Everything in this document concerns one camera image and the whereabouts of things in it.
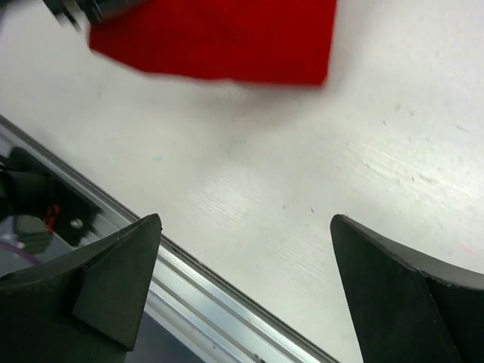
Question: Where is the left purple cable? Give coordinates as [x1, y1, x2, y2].
[0, 241, 41, 268]

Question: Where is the red t shirt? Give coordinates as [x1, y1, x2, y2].
[88, 0, 337, 85]

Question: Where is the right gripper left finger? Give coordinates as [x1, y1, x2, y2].
[1, 214, 162, 363]

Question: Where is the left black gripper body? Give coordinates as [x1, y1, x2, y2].
[43, 0, 144, 30]

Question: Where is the aluminium mounting rail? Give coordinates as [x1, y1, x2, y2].
[1, 118, 334, 362]

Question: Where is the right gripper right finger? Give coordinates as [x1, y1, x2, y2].
[330, 215, 483, 362]

